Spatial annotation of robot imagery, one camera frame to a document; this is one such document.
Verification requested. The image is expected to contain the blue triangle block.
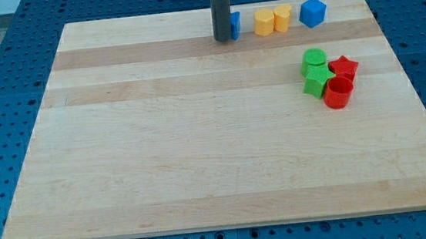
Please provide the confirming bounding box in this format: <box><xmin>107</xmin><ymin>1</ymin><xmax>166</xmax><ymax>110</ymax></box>
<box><xmin>230</xmin><ymin>12</ymin><xmax>241</xmax><ymax>40</ymax></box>

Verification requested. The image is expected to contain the wooden board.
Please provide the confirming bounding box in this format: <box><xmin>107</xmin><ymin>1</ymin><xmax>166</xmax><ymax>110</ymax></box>
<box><xmin>2</xmin><ymin>0</ymin><xmax>426</xmax><ymax>239</ymax></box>

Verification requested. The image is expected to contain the yellow hexagon block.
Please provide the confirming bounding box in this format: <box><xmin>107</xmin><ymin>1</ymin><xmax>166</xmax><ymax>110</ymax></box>
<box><xmin>254</xmin><ymin>8</ymin><xmax>275</xmax><ymax>37</ymax></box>

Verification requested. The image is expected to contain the green star block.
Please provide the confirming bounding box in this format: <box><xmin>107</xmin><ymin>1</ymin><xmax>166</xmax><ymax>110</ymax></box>
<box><xmin>303</xmin><ymin>64</ymin><xmax>336</xmax><ymax>99</ymax></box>

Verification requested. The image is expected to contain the green cylinder block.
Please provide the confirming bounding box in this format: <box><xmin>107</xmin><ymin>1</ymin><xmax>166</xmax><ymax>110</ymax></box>
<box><xmin>300</xmin><ymin>48</ymin><xmax>327</xmax><ymax>77</ymax></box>

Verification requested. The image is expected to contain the yellow heart block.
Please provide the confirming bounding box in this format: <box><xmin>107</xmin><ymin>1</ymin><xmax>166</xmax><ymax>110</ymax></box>
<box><xmin>273</xmin><ymin>4</ymin><xmax>292</xmax><ymax>32</ymax></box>

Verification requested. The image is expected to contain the red cylinder block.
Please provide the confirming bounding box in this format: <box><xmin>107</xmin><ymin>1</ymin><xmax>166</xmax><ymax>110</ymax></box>
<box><xmin>324</xmin><ymin>76</ymin><xmax>354</xmax><ymax>109</ymax></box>

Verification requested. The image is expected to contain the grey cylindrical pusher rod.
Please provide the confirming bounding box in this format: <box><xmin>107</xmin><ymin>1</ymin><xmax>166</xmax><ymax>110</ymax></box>
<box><xmin>210</xmin><ymin>0</ymin><xmax>231</xmax><ymax>42</ymax></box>

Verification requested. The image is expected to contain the red star block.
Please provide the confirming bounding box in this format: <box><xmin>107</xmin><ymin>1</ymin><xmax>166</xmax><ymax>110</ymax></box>
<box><xmin>328</xmin><ymin>56</ymin><xmax>359</xmax><ymax>82</ymax></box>

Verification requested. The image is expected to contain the blue cube block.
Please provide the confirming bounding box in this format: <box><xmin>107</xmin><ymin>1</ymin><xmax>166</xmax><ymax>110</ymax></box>
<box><xmin>299</xmin><ymin>0</ymin><xmax>327</xmax><ymax>28</ymax></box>

